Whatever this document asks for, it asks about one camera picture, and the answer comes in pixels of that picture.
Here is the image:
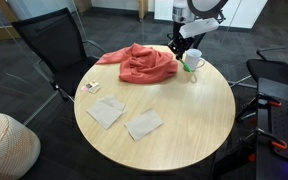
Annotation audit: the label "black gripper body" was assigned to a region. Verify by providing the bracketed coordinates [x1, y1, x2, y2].
[167, 31, 196, 54]

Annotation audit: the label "green pen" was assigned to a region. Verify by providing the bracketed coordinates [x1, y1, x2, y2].
[179, 59, 192, 73]

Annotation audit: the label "white ceramic mug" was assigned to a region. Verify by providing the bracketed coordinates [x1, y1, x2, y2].
[182, 48, 206, 73]

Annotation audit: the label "orange cloth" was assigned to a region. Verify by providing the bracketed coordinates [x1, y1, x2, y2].
[95, 42, 179, 84]

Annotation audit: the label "flat brown paper napkin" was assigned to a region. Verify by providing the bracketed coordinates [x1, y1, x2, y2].
[123, 108, 165, 142]

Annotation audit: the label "small card packets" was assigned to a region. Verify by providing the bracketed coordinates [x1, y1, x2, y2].
[80, 80, 102, 95]

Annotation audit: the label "folded brown paper napkin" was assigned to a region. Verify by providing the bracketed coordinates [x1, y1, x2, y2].
[86, 94, 127, 130]

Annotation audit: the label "black armrest office chair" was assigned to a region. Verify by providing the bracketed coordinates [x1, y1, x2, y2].
[246, 45, 288, 89]

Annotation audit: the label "orange black clamp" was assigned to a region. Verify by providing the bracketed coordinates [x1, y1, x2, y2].
[256, 93, 282, 108]
[255, 128, 288, 151]

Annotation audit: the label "black breadboard robot table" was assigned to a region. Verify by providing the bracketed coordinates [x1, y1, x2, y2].
[255, 77, 288, 180]

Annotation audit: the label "black mesh office chair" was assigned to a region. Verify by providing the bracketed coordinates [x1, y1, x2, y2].
[11, 7, 108, 102]

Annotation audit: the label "beige knitted pouf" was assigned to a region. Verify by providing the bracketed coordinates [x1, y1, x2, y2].
[0, 112, 42, 180]

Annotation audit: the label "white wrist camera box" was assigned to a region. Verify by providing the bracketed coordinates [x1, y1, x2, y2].
[178, 17, 220, 39]

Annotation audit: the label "wooden post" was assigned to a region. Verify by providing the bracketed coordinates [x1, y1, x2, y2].
[138, 0, 149, 20]

